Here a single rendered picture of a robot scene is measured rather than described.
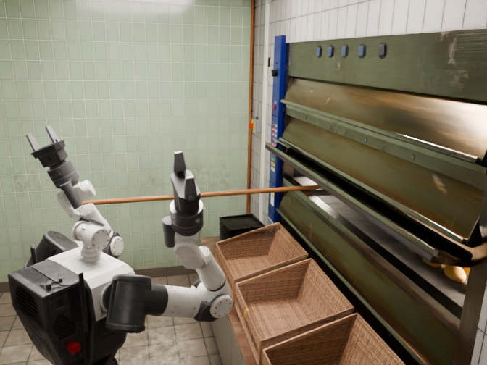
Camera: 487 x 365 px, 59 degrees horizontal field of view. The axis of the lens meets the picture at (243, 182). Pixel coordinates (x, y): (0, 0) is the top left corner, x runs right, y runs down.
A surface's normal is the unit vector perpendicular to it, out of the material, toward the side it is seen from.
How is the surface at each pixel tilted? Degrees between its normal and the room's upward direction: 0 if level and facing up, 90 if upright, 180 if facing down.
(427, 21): 90
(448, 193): 70
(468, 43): 90
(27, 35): 90
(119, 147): 90
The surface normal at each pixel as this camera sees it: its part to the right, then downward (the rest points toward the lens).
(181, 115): 0.24, 0.28
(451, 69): -0.97, 0.05
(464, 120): -0.91, -0.28
